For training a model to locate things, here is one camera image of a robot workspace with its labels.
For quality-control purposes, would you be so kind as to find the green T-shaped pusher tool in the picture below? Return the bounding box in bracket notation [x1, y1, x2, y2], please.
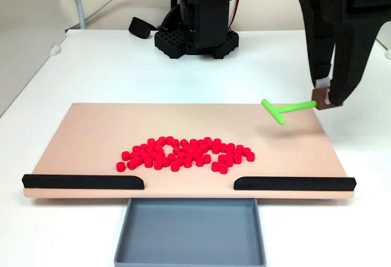
[261, 86, 343, 126]

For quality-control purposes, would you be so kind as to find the grey shallow tray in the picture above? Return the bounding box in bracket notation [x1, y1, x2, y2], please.
[114, 198, 266, 267]

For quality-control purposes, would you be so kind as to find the beige flat board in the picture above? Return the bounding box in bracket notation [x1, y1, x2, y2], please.
[23, 102, 357, 201]

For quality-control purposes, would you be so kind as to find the red white black servo cable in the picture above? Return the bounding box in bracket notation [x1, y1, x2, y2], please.
[227, 0, 244, 32]

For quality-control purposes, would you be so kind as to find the black rail strip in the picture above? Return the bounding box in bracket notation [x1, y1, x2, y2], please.
[233, 176, 357, 192]
[21, 174, 145, 191]

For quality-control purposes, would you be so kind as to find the grey hose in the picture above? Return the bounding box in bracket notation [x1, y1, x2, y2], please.
[65, 0, 87, 30]

